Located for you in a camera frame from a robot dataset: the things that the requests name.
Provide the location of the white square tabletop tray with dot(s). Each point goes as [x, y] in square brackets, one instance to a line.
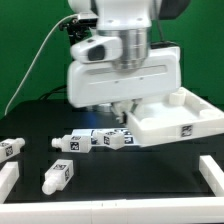
[174, 117]

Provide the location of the white front fence rail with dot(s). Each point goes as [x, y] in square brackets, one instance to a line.
[199, 210]

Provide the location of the black camera on stand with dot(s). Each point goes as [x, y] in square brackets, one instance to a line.
[78, 26]

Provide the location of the white left fence piece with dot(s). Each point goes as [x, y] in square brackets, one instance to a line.
[9, 174]

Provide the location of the white right fence piece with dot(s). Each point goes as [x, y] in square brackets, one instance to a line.
[213, 174]

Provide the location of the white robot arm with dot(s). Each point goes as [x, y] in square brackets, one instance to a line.
[117, 65]

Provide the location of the white fence piece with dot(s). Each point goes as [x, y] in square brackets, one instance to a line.
[213, 174]
[9, 174]

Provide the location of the white marker sheet with tags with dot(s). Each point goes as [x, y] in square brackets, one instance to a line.
[129, 139]

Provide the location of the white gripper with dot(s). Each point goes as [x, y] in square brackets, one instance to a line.
[98, 83]

